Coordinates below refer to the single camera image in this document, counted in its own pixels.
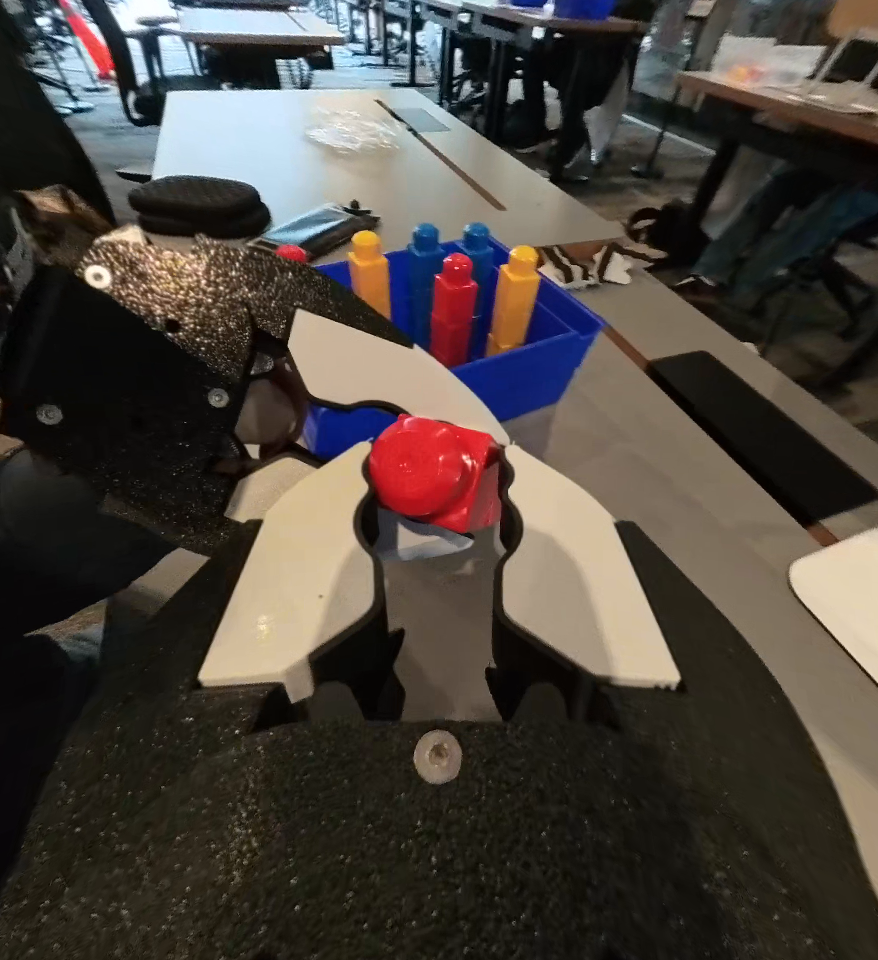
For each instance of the blue plastic bin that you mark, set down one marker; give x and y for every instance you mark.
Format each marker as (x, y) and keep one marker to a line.
(536, 375)

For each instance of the yellow mega block stack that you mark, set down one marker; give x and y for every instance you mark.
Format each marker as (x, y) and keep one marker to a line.
(367, 274)
(514, 300)

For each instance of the black office chair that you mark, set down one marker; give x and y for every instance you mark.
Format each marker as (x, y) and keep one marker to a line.
(120, 67)

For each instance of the black backpack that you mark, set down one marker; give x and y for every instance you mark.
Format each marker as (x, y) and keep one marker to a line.
(663, 229)

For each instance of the red mega block stack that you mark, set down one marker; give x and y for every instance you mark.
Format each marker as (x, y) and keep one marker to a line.
(291, 253)
(455, 307)

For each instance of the striped cloth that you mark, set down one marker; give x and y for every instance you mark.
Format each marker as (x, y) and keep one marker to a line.
(596, 264)

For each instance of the clear plastic wrap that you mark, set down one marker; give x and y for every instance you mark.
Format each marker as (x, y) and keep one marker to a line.
(349, 131)

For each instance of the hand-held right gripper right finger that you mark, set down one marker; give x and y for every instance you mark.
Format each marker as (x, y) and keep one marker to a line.
(581, 577)

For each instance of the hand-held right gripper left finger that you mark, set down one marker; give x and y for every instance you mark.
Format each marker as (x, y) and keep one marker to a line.
(296, 585)

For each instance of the wooden desk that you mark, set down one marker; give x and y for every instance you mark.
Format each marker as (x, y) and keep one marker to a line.
(783, 112)

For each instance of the person's left forearm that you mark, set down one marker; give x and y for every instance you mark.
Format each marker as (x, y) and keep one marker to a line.
(49, 525)

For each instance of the black mat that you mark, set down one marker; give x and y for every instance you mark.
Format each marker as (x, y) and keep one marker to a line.
(761, 435)

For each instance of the black smartphone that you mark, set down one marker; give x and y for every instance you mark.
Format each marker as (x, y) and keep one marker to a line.
(315, 229)

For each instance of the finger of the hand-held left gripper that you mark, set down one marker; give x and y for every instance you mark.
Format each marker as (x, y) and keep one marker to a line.
(394, 375)
(270, 484)

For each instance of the black round mesh pad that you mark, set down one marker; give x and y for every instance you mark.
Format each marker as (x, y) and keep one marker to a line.
(199, 202)

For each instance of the blue jacket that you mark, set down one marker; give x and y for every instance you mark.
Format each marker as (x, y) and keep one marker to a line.
(806, 217)

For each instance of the clear plastic boxes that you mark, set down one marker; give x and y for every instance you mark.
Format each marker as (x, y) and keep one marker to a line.
(768, 56)

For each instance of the blue mega block stack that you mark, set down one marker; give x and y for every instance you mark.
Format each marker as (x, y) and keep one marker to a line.
(478, 247)
(424, 277)

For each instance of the grey office table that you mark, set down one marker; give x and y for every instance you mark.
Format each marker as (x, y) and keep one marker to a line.
(259, 34)

